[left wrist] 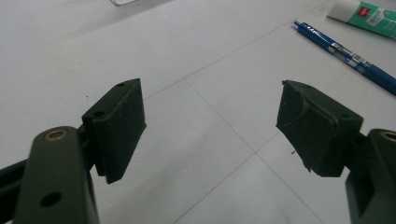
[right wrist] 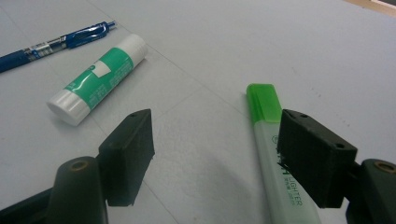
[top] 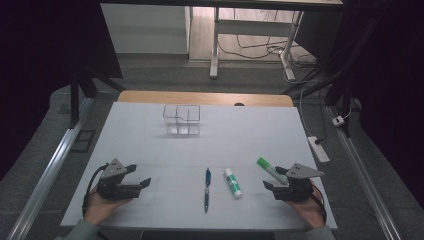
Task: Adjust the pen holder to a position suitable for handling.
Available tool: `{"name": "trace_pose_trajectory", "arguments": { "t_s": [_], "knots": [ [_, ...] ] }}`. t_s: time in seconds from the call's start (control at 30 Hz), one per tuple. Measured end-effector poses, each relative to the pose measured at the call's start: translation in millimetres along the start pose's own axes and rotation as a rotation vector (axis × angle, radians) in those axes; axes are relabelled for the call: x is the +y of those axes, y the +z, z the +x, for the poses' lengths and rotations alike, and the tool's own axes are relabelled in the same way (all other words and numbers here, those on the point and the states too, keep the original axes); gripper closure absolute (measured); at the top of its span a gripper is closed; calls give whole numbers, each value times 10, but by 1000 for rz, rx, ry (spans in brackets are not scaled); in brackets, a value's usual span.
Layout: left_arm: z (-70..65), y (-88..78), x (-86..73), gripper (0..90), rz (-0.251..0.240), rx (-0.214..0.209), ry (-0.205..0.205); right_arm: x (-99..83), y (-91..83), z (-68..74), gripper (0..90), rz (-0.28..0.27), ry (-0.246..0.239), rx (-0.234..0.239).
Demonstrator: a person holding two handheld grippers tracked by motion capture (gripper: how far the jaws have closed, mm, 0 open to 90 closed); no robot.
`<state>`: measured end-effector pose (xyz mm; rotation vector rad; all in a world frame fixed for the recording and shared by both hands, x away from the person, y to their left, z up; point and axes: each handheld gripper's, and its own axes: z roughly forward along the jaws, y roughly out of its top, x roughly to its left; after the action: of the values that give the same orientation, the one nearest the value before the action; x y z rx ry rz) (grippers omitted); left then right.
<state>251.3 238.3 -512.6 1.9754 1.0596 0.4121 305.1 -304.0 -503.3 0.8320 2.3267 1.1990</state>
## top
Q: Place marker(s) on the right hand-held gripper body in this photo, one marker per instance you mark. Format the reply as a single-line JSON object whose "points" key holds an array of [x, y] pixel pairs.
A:
{"points": [[295, 188]]}

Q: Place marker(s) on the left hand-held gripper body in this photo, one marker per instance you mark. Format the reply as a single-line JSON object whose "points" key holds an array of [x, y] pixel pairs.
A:
{"points": [[115, 186]]}

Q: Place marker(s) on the green marker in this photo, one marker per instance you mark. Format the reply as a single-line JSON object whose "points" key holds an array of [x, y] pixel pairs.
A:
{"points": [[265, 163]]}

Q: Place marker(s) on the white and green glue stick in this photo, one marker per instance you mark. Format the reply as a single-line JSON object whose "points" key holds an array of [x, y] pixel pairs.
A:
{"points": [[232, 183]]}

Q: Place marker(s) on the blue pen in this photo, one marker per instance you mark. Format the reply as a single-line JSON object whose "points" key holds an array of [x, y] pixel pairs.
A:
{"points": [[207, 186]]}

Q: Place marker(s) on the clear plastic organizer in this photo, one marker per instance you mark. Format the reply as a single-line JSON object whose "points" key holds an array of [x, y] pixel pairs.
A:
{"points": [[181, 118]]}

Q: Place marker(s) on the person's left hand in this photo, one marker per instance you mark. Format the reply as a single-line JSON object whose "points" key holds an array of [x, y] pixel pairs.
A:
{"points": [[100, 208]]}

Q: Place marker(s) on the person's right hand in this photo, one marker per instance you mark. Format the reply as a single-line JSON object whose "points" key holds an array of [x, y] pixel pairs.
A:
{"points": [[310, 210]]}

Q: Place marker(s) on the white power strip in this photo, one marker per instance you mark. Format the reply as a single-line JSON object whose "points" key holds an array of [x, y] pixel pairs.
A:
{"points": [[318, 149]]}

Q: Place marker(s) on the white table cover sheet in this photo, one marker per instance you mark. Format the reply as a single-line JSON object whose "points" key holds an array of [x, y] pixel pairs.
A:
{"points": [[186, 150]]}

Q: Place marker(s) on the white plug adapter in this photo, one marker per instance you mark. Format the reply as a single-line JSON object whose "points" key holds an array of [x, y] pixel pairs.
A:
{"points": [[338, 120]]}

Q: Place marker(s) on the black table grommet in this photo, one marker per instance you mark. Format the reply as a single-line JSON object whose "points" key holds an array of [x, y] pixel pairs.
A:
{"points": [[239, 104]]}

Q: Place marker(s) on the black metal stand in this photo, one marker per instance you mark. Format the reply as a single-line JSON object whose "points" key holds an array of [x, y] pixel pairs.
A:
{"points": [[75, 100], [345, 86]]}

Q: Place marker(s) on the dark curtain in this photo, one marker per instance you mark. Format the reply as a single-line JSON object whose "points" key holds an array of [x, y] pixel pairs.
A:
{"points": [[393, 83], [40, 66]]}

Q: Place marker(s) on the black floor hatch frame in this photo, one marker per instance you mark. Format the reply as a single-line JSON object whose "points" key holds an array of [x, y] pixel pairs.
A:
{"points": [[83, 141]]}

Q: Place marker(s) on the aluminium floor rail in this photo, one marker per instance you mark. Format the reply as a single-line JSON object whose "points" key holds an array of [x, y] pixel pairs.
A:
{"points": [[363, 180], [50, 173]]}

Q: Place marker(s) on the white desk frame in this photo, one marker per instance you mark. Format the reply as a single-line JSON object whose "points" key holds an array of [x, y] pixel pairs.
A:
{"points": [[253, 27]]}

